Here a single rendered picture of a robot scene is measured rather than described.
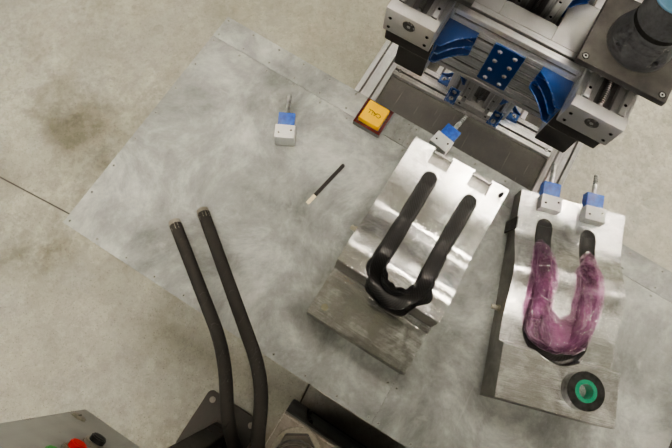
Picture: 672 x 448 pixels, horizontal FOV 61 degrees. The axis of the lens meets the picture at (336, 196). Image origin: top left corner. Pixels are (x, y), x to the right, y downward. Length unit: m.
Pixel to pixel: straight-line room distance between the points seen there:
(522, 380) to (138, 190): 1.00
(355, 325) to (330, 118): 0.55
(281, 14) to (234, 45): 1.04
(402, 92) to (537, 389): 1.28
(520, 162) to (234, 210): 1.19
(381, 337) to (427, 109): 1.13
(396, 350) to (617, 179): 1.54
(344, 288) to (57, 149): 1.55
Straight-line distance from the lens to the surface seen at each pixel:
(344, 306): 1.33
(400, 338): 1.34
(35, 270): 2.44
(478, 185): 1.45
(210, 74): 1.60
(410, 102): 2.24
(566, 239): 1.49
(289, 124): 1.47
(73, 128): 2.57
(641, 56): 1.48
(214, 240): 1.38
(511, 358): 1.34
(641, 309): 1.60
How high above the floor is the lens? 2.18
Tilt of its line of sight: 73 degrees down
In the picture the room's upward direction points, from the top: 8 degrees clockwise
